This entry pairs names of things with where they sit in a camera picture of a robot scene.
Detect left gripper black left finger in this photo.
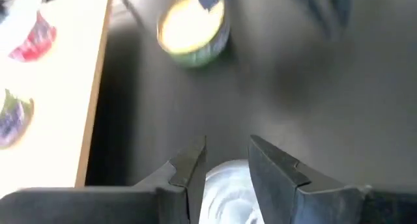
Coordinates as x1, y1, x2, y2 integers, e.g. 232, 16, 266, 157
136, 135, 208, 224

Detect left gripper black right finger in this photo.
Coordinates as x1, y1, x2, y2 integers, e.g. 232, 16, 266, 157
249, 135, 345, 224

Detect blue label tuna can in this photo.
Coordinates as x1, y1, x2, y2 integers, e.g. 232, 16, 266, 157
199, 158, 265, 224
0, 89, 35, 150

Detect green label tuna can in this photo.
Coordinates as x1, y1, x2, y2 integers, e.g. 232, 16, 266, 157
156, 0, 231, 68

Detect red label tuna can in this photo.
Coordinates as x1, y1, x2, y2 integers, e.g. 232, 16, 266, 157
8, 10, 59, 64

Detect black table mat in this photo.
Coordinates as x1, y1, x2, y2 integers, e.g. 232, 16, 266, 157
74, 0, 417, 224

